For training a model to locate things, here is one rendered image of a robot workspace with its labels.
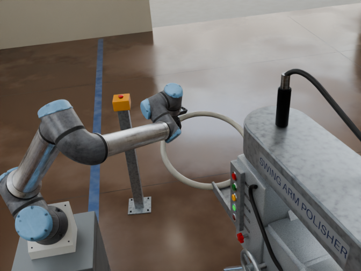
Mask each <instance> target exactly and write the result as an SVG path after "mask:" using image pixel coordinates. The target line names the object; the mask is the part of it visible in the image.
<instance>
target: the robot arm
mask: <svg viewBox="0 0 361 271"><path fill-rule="evenodd" d="M182 97H183V89H182V87H181V86H180V85H179V84H177V83H168V84H167V85H166V86H165V87H164V90H163V91H161V92H159V93H157V94H155V95H153V96H151V97H149V98H146V99H145V100H144V101H142V102H141V104H140V108H141V111H142V114H143V116H144V117H145V118H146V119H151V121H152V122H153V123H152V124H148V125H143V126H139V127H134V128H131V129H126V130H122V131H118V132H113V133H108V134H104V135H101V134H99V133H90V132H88V131H87V130H86V128H85V127H84V125H83V124H82V122H81V120H80V119H79V117H78V115H77V114H76V112H75V111H74V109H73V107H72V106H71V105H70V103H69V102H68V101H66V100H65V99H60V100H57V101H53V102H50V103H48V104H46V105H45V106H43V107H42V108H41V109H40V110H39V111H38V116H39V118H40V119H41V123H40V125H39V128H38V130H37V132H36V134H35V136H34V138H33V140H32V142H31V144H30V146H29V147H28V149H27V151H26V153H25V155H24V157H23V159H22V161H21V163H20V165H19V167H15V168H12V169H10V170H8V171H7V172H6V173H3V174H2V175H1V176H0V194H1V196H2V198H3V200H4V202H5V203H6V205H7V207H8V208H9V210H10V212H11V214H12V216H13V217H14V219H15V228H16V231H17V233H18V234H19V235H20V236H21V237H22V238H23V239H25V240H28V241H35V242H37V243H38V244H41V245H52V244H55V243H57V242H58V241H60V240H61V239H62V238H63V237H64V236H65V234H66V232H67V229H68V218H67V216H66V214H65V213H64V212H63V211H62V210H61V209H60V208H58V207H55V206H48V205H47V203H46V201H45V200H44V198H43V196H42V195H41V193H40V190H41V187H42V181H41V180H42V179H43V177H44V176H45V174H46V173H47V171H48V170H49V168H50V166H51V165H52V163H53V162H54V160H55V159H56V157H57V156H58V154H59V153H60V152H61V153H62V154H64V155H65V156H66V157H68V158H69V159H71V160H73V161H75V162H78V163H81V164H84V165H90V166H93V165H98V164H100V163H103V162H104V161H105V160H106V159H107V157H109V156H113V155H116V154H119V153H122V152H126V151H129V150H132V149H135V148H139V147H142V146H145V145H149V144H152V143H155V142H158V141H162V140H165V142H166V143H170V142H171V141H173V140H174V139H176V138H177V137H178V136H179V135H180V134H181V128H182V125H181V122H180V118H179V117H178V116H180V115H183V114H186V113H187V109H186V108H185V107H183V106H182Z"/></svg>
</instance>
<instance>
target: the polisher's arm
mask: <svg viewBox="0 0 361 271"><path fill-rule="evenodd" d="M257 187H258V186H257V185H255V184H252V185H250V187H249V189H248V193H249V199H250V202H251V206H252V208H253V211H254V214H255V216H256V219H257V222H258V225H259V228H260V230H261V233H262V236H263V238H264V249H263V262H265V263H266V266H267V268H265V270H266V271H343V269H342V268H341V267H340V266H339V265H338V264H337V263H336V261H335V260H334V259H333V258H332V257H331V256H330V255H329V253H328V252H327V251H326V250H325V249H324V248H323V247H322V245H321V244H320V243H319V242H318V241H317V240H316V239H315V237H314V236H313V235H312V234H311V233H310V232H309V230H308V229H307V228H306V227H305V225H304V224H303V223H302V222H301V221H300V220H299V219H295V220H292V221H290V220H289V219H288V218H284V219H281V220H278V221H275V222H272V223H269V224H268V226H267V227H265V229H264V226H263V223H262V220H261V218H260V215H259V213H258V210H257V207H256V204H255V201H254V197H253V194H252V190H253V189H257Z"/></svg>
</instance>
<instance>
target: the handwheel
mask: <svg viewBox="0 0 361 271"><path fill-rule="evenodd" d="M248 257H249V258H248ZM240 258H241V265H242V269H243V271H261V270H262V269H265V268H267V266H266V263H265V262H262V263H259V264H258V262H257V260H256V258H255V257H254V255H253V254H252V253H251V252H250V251H249V250H248V249H243V250H242V251H241V254H240ZM249 259H250V260H251V262H252V263H250V261H249ZM246 263H247V264H246Z"/></svg>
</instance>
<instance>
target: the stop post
mask: <svg viewBox="0 0 361 271"><path fill-rule="evenodd" d="M120 95H123V98H119V97H118V96H119V95H114V96H113V102H112V104H113V109H114V111H117V113H118V118H119V124H120V129H121V131H122V130H126V129H131V128H132V123H131V117H130V112H129V111H130V109H131V98H130V94H120ZM125 156H126V162H127V168H128V173H129V179H130V183H131V188H132V194H133V198H129V205H128V215H135V214H142V213H151V197H143V191H142V185H141V179H140V172H139V165H138V159H137V155H136V149H132V150H129V151H126V152H125Z"/></svg>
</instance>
